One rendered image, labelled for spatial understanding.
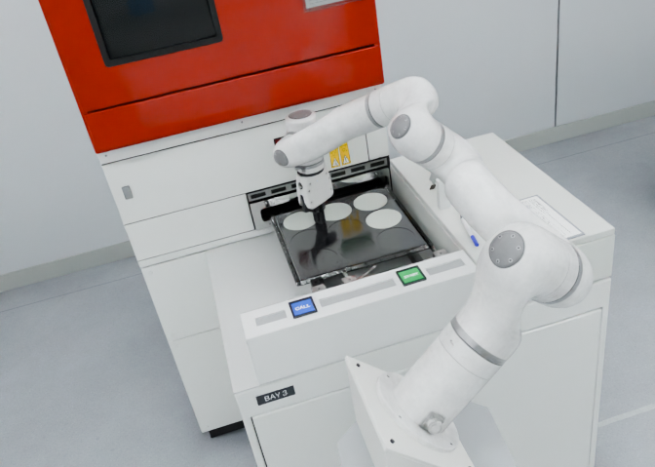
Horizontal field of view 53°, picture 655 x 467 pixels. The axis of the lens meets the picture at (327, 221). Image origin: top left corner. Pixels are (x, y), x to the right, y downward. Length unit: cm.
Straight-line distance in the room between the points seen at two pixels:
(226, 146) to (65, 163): 174
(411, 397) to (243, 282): 77
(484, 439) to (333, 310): 41
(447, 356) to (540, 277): 22
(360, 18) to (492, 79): 213
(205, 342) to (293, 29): 106
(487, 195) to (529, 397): 78
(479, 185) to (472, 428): 48
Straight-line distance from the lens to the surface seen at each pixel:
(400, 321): 155
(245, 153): 193
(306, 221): 192
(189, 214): 199
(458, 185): 131
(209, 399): 243
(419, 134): 136
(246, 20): 176
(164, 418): 276
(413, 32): 360
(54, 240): 376
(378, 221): 187
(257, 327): 149
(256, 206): 199
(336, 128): 165
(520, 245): 111
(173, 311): 217
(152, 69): 177
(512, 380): 183
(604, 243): 171
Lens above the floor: 190
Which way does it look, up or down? 32 degrees down
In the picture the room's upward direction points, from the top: 10 degrees counter-clockwise
